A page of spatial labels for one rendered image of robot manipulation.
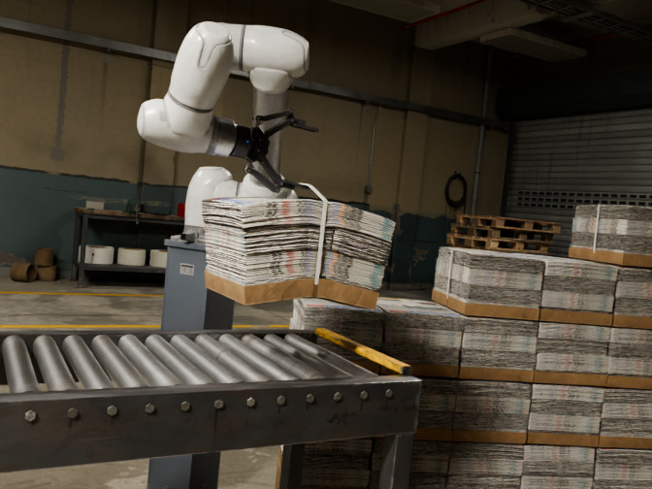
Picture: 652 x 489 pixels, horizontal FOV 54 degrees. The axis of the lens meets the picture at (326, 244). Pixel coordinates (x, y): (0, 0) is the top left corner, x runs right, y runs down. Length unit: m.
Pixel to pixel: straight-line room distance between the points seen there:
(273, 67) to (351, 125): 8.01
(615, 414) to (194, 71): 2.02
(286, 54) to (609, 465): 1.91
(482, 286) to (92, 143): 6.80
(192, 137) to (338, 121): 8.40
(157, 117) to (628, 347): 1.94
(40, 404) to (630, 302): 2.10
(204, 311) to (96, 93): 6.57
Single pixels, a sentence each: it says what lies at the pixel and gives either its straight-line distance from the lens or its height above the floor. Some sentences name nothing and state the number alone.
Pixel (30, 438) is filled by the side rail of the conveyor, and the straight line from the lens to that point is 1.21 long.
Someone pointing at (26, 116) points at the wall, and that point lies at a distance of 8.53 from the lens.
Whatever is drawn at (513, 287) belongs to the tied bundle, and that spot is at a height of 0.95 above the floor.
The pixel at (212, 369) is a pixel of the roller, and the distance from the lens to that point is 1.44.
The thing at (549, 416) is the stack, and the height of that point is 0.48.
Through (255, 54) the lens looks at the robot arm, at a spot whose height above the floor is 1.58.
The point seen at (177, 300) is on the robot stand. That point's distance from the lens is 2.34.
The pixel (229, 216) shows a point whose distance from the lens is 1.46.
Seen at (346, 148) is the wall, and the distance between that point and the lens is 9.85.
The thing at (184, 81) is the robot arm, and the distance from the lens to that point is 1.39.
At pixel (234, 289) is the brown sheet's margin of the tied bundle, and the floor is 0.96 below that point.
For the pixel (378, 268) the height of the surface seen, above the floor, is 1.03.
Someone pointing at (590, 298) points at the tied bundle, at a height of 0.93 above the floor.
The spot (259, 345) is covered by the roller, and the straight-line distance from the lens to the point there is 1.70.
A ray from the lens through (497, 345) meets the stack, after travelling 2.45.
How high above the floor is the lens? 1.16
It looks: 3 degrees down
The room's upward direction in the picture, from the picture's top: 6 degrees clockwise
